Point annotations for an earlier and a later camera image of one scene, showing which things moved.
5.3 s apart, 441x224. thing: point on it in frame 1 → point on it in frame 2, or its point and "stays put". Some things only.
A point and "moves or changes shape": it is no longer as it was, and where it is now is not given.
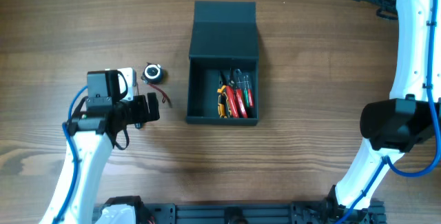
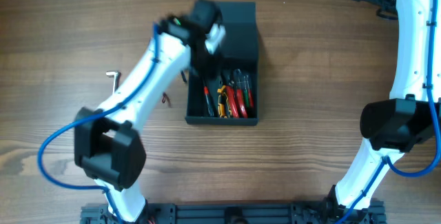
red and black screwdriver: [138, 111] moves or changes shape
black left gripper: [141, 108] → [203, 65]
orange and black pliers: [222, 107] stays put
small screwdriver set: [248, 94] stays put
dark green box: [224, 36] stays put
